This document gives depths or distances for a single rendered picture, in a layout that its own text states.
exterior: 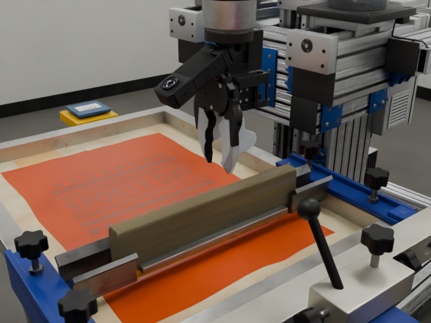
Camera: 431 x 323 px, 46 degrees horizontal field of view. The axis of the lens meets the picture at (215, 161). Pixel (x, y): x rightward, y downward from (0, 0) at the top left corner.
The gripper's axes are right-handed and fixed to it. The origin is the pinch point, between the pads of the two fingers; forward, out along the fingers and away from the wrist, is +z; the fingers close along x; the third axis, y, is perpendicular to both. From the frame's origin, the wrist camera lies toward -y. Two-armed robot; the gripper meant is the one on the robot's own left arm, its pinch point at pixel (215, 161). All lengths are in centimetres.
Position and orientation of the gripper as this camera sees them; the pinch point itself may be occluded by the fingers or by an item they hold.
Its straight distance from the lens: 78.9
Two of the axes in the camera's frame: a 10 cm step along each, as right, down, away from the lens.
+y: 7.9, -2.4, 5.6
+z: -0.1, 9.1, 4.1
